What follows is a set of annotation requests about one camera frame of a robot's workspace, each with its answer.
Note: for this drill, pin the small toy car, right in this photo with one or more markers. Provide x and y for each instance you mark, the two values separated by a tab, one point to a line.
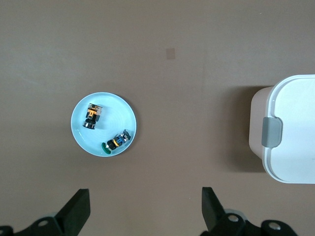
116	142

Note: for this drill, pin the small brown tape patch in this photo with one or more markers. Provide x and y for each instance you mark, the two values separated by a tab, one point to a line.
170	53

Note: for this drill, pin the light blue round plate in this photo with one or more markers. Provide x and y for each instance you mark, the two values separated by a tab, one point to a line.
108	110

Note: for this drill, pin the orange and black switch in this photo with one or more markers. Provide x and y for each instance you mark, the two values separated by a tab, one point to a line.
91	115

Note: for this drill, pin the white lidded lunch box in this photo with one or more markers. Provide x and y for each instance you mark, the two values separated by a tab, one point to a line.
295	123

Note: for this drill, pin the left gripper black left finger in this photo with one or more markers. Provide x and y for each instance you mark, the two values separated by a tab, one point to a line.
69	216

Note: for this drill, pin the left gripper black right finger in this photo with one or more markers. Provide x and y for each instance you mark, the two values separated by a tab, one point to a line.
214	214

